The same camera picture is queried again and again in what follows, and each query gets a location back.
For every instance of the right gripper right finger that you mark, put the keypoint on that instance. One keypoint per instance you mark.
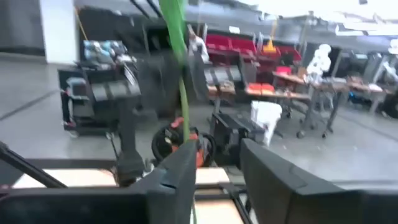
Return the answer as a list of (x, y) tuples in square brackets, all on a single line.
[(311, 202)]

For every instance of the red bin shelf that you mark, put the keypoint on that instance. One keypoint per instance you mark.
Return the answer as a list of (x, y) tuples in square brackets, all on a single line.
[(236, 43)]

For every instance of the white humanoid robot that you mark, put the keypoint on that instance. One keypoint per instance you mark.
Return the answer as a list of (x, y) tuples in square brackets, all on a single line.
[(320, 62)]

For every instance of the black equipment stack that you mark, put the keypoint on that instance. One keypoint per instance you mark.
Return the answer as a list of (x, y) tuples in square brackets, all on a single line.
[(230, 133)]

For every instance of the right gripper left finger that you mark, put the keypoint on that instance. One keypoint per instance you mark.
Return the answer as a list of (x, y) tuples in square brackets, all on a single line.
[(93, 205)]

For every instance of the wooden workbench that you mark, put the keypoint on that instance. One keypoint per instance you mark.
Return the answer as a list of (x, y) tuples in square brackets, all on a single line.
[(280, 95)]

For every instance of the black equipment cart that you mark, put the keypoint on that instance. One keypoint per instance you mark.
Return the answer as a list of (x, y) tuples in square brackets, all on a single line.
[(93, 102)]

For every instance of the blue flower bunch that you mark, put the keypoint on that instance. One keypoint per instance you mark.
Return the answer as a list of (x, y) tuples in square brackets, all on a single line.
[(177, 31)]

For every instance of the white plastic bag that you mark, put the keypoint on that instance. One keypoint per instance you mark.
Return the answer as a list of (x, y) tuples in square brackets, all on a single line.
[(265, 118)]

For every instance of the orange shop vacuum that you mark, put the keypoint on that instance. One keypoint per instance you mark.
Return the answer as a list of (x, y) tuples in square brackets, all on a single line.
[(201, 152)]

